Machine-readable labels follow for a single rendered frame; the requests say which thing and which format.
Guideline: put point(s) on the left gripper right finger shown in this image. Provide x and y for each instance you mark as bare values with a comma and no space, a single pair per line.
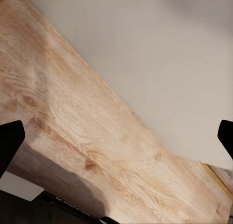
225,135

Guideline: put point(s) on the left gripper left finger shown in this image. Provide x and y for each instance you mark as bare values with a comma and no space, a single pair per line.
12,136

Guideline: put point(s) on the fixed window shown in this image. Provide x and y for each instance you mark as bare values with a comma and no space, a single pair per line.
223,177

